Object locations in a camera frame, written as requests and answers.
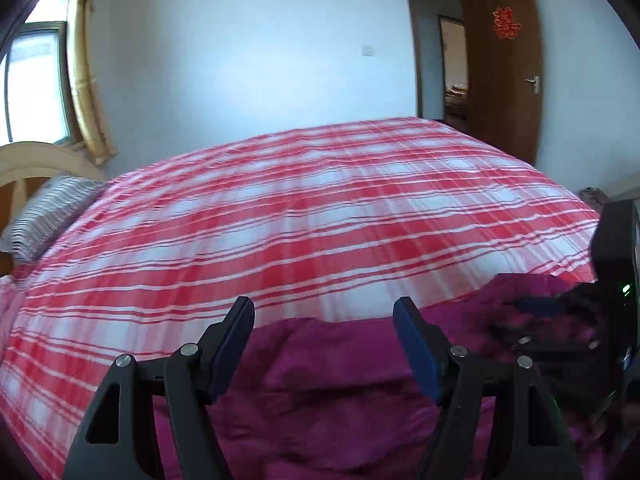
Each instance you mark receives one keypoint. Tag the purple down jacket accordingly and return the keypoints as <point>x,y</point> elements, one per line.
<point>325,385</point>

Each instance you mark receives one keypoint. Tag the wooden furniture beyond doorway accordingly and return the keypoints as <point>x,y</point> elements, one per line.
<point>456,97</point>

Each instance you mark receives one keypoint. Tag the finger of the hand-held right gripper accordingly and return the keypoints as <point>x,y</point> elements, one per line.
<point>542,306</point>
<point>560,355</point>

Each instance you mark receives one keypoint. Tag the narrow yellow curtain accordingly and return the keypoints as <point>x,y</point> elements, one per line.
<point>85,85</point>

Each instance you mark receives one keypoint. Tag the red paper door decoration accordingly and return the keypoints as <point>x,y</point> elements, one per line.
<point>506,22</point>

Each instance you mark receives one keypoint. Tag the white wall switch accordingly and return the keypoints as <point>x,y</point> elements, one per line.
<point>368,50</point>

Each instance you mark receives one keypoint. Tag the window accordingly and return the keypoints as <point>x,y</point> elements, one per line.
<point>35,85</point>

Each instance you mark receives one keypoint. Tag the pile of clothes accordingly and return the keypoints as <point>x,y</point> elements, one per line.
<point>592,195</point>

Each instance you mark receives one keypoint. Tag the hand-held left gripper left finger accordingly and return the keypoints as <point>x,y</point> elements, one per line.
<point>227,355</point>

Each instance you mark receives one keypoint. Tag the cream and wood headboard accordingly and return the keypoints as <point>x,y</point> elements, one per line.
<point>30,160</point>

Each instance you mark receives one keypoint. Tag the brown door frame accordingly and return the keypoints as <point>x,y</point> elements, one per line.
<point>412,35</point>

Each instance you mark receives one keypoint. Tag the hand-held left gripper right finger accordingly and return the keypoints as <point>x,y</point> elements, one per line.
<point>417,355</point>

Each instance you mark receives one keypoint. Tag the brown wooden door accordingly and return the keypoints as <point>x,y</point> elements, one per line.
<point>500,100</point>

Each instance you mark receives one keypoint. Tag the striped pillow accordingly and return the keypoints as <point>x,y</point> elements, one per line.
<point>45,215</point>

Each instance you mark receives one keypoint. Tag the red plaid bed sheet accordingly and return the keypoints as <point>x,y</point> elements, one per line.
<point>300,210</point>

